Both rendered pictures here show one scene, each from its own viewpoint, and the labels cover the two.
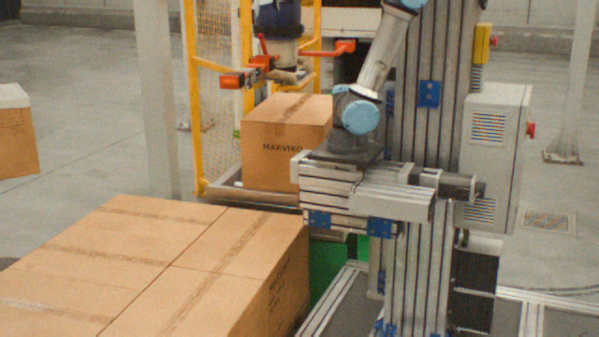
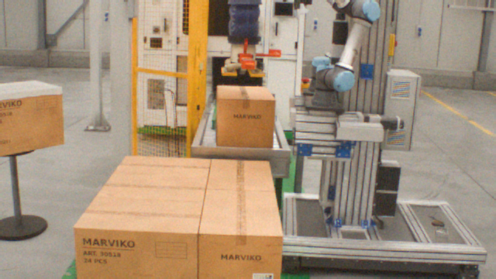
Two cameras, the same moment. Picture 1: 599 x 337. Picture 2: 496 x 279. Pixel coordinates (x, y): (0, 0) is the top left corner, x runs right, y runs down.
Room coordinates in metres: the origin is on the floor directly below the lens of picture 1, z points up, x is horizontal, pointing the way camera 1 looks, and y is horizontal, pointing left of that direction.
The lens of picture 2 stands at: (-0.53, 1.16, 1.56)
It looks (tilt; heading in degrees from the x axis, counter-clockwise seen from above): 14 degrees down; 342
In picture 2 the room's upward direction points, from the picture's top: 3 degrees clockwise
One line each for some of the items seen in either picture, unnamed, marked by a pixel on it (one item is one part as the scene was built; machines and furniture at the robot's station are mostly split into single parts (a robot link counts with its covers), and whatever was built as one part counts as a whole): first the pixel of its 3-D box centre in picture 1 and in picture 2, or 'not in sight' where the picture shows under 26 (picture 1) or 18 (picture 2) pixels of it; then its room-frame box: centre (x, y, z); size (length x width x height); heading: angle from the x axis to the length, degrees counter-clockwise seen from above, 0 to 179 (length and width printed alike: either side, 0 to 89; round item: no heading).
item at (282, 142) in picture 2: not in sight; (274, 126); (3.76, -0.49, 0.50); 2.31 x 0.05 x 0.19; 164
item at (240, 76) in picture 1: (232, 80); (248, 63); (2.27, 0.27, 1.25); 0.08 x 0.07 x 0.05; 167
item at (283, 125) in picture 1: (297, 144); (242, 118); (3.04, 0.05, 0.75); 0.60 x 0.40 x 0.40; 167
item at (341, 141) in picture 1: (348, 135); (325, 95); (2.09, -0.15, 1.09); 0.15 x 0.15 x 0.10
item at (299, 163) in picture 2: not in sight; (301, 143); (3.14, -0.49, 0.50); 0.07 x 0.07 x 1.00; 74
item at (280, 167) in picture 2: (274, 218); (239, 166); (2.73, 0.15, 0.48); 0.70 x 0.03 x 0.15; 74
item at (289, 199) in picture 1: (273, 197); (240, 151); (2.73, 0.15, 0.58); 0.70 x 0.03 x 0.06; 74
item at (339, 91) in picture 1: (349, 103); (326, 76); (2.09, -0.15, 1.20); 0.13 x 0.12 x 0.14; 8
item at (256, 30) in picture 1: (278, 28); (244, 38); (2.85, 0.13, 1.36); 0.23 x 0.23 x 0.04
